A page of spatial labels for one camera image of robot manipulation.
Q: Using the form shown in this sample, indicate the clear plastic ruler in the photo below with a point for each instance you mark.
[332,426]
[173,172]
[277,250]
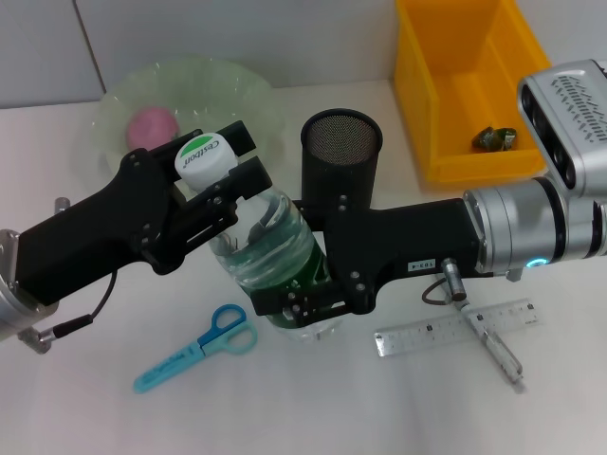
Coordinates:
[417,334]

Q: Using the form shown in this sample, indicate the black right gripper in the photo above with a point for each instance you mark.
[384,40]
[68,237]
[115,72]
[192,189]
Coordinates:
[403,242]

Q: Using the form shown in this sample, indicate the pink toy peach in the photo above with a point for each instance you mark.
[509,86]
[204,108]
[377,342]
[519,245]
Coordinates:
[149,128]

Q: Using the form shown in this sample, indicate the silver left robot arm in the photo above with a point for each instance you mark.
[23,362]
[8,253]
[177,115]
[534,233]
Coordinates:
[19,313]

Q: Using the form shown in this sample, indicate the silver ballpoint pen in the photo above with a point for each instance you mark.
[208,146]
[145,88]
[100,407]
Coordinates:
[498,351]

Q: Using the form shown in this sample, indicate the green glass fruit plate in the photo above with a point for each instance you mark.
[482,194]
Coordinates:
[246,95]

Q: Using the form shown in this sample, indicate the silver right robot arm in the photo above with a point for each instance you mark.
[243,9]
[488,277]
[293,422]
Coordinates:
[521,227]

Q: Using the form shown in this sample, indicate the black mesh pen cup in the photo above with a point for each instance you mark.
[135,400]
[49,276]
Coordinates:
[341,156]

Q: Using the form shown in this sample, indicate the clear green-label water bottle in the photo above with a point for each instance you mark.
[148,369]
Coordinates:
[280,246]

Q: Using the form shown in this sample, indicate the blue scissors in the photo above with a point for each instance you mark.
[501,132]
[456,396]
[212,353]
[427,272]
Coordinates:
[189,353]

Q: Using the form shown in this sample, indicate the yellow plastic bin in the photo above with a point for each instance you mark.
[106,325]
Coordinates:
[474,71]

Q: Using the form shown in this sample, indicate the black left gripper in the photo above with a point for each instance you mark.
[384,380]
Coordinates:
[85,237]

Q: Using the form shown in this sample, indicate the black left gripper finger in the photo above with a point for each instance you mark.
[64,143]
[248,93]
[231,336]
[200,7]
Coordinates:
[242,137]
[249,180]

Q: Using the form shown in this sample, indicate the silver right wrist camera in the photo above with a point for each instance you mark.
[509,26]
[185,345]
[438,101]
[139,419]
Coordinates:
[569,123]

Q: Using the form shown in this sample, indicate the green plastic wrapper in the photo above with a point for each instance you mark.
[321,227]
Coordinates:
[493,138]

